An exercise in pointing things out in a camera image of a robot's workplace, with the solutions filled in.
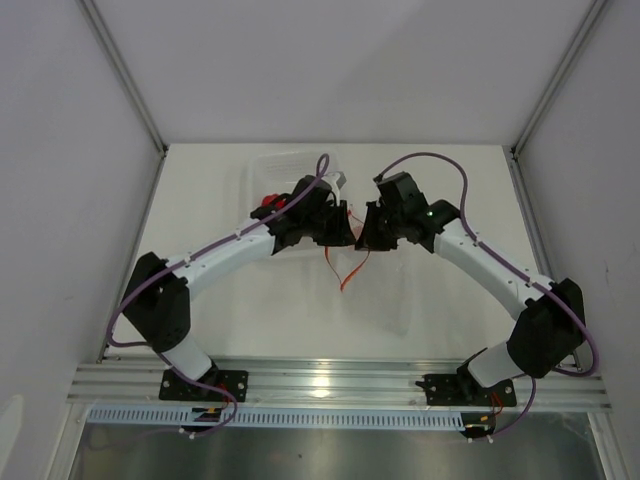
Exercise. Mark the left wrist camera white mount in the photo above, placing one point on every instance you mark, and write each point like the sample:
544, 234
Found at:
336, 180

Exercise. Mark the right aluminium frame post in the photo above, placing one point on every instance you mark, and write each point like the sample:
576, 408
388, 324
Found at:
568, 60

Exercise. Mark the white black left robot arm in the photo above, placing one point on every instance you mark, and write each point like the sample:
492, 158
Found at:
158, 298

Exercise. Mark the red bell pepper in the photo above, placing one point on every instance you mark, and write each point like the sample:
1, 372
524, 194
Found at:
276, 201

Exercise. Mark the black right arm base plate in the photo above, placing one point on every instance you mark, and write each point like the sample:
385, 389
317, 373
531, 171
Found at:
458, 391

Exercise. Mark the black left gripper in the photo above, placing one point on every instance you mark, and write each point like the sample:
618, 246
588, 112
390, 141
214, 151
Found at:
342, 234

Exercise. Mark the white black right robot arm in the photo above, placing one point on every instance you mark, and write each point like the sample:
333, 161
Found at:
548, 315

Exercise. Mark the white perforated plastic basket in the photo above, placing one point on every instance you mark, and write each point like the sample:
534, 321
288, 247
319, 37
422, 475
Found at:
278, 173

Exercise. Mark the aluminium frame post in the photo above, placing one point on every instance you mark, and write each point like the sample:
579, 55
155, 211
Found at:
112, 53
568, 60

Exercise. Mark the aluminium front rail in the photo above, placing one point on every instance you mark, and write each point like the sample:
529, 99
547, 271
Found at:
326, 384

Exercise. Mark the clear zip bag red zipper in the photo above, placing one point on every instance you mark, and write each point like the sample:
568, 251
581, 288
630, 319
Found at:
372, 288

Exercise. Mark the white slotted cable duct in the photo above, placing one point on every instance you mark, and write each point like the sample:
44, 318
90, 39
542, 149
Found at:
262, 417

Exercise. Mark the left aluminium frame post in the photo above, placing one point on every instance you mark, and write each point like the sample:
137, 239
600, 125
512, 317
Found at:
112, 53

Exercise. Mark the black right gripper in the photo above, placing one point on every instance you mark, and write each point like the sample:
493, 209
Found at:
369, 240

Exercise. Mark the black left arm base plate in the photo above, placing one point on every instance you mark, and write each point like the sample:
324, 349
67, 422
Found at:
235, 382

